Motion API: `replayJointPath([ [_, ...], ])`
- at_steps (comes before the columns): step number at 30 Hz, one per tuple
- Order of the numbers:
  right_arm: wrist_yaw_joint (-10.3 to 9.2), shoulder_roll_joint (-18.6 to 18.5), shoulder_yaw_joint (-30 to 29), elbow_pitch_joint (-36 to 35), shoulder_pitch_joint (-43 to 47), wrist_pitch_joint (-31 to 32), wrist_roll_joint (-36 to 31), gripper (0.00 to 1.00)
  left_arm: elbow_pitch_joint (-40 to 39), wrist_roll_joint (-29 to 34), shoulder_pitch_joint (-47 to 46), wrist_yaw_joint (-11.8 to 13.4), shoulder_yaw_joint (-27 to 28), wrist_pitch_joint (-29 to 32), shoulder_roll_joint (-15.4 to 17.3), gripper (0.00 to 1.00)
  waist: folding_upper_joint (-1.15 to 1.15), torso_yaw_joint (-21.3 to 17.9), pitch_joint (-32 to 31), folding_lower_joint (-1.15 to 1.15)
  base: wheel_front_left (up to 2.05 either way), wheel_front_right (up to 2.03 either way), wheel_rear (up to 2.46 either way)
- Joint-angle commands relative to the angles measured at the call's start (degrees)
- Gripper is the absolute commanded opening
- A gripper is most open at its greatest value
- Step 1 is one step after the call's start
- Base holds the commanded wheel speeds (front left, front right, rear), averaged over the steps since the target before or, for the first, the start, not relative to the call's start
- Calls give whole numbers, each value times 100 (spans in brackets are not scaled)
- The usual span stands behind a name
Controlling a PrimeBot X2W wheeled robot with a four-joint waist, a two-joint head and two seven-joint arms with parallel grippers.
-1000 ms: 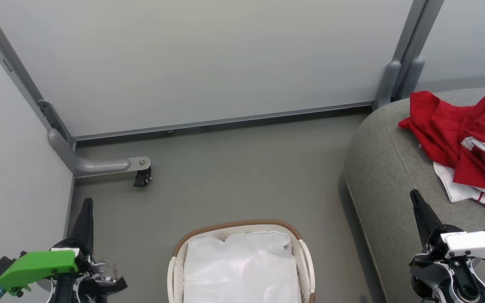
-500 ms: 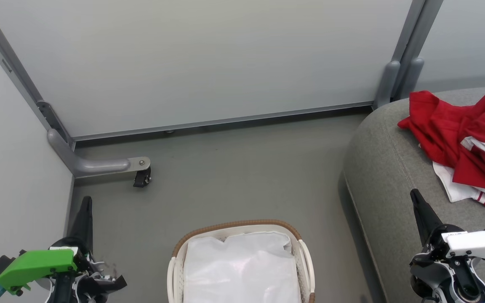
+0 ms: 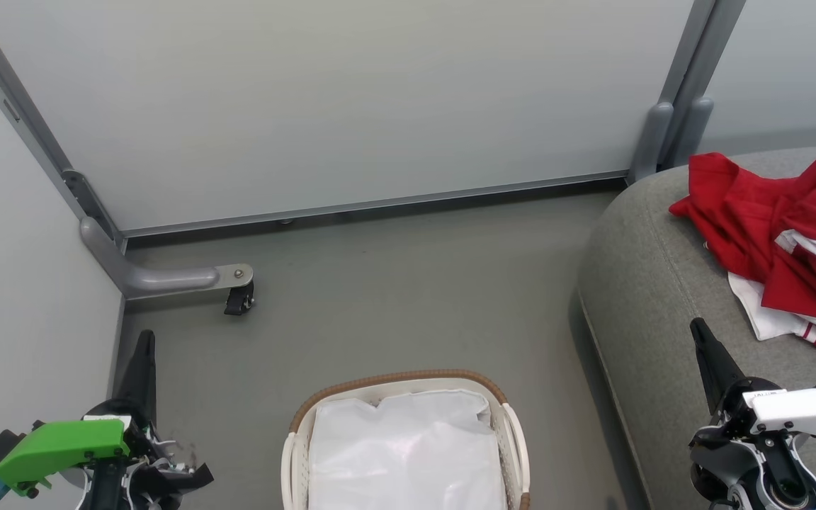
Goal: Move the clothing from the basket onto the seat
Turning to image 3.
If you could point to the white laundry basket brown rim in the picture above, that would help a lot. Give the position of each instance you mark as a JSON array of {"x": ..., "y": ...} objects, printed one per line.
[{"x": 514, "y": 439}]

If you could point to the grey partition post with hinge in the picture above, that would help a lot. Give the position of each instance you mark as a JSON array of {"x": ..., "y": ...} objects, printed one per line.
[{"x": 18, "y": 106}]

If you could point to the grey curved partition foot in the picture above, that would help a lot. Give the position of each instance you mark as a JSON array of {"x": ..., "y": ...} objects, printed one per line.
[{"x": 160, "y": 280}]

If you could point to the white plastic basket liner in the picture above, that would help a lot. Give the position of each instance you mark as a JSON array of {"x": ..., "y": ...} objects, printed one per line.
[{"x": 408, "y": 453}]

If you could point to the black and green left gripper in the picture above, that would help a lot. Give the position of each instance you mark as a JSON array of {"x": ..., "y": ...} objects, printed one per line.
[{"x": 61, "y": 450}]

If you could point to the grey fabric sofa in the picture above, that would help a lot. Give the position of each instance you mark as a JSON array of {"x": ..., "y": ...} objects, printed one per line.
[{"x": 656, "y": 304}]

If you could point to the red and white garment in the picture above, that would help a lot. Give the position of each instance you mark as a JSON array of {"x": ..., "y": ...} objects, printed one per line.
[{"x": 755, "y": 219}]

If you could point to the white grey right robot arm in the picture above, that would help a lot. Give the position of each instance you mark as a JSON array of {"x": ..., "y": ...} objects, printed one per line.
[{"x": 794, "y": 494}]

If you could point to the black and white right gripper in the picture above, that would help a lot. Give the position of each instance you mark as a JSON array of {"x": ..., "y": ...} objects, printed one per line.
[{"x": 790, "y": 414}]

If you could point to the black caster wheel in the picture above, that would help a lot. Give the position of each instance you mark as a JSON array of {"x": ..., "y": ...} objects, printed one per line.
[{"x": 239, "y": 301}]

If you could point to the grey partition base rail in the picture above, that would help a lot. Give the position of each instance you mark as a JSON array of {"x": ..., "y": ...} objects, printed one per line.
[{"x": 380, "y": 205}]

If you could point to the grey double partition post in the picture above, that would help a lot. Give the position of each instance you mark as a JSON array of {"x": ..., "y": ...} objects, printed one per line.
[{"x": 691, "y": 78}]

